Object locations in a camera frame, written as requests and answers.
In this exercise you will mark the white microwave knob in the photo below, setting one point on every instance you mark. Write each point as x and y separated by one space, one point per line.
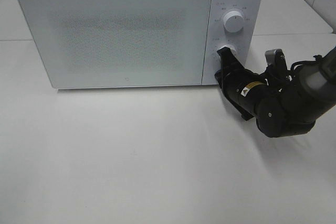
233 20
232 49

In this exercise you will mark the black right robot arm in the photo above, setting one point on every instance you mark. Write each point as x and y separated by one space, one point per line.
284 101

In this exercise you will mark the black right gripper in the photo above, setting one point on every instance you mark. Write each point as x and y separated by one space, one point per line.
232 78

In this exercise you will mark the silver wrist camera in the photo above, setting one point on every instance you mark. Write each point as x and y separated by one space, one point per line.
276 63

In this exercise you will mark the white microwave door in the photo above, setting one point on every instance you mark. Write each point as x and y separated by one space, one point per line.
119 43

